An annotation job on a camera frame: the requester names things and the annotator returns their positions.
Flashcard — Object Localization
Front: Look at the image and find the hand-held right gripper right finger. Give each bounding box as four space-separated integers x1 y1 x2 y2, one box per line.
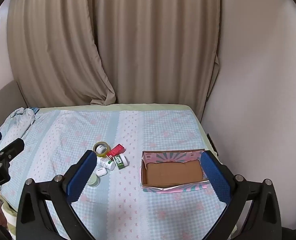
200 150 282 240

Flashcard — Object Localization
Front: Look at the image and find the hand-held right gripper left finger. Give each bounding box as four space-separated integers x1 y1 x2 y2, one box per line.
15 150 98 240

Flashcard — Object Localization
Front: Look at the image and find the pale green round lid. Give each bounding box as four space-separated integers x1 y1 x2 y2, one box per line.
87 174 100 187

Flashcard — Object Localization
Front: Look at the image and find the white pill bottle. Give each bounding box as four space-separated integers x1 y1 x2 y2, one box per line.
96 157 115 171

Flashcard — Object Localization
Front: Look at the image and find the yellow tape roll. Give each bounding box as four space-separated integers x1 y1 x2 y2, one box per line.
93 142 111 158

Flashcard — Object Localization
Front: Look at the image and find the green label white jar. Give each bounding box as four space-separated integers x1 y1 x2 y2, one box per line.
113 154 129 170

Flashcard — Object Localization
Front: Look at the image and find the red carton box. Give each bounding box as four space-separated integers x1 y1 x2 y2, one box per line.
106 144 126 159

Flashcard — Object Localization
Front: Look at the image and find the printed cardboard box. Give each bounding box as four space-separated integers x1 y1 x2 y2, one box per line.
140 149 211 193

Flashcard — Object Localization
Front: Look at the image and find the crumpled light blue cloth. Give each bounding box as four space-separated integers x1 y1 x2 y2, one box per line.
9 107 40 130

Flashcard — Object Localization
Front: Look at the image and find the grey headboard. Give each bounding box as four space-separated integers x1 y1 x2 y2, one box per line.
0 80 28 137

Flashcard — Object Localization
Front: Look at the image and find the pale green bed sheet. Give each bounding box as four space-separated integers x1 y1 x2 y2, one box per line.
0 103 219 240

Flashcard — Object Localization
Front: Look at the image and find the beige curtain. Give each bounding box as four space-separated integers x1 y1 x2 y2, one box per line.
87 0 222 105
7 0 116 107

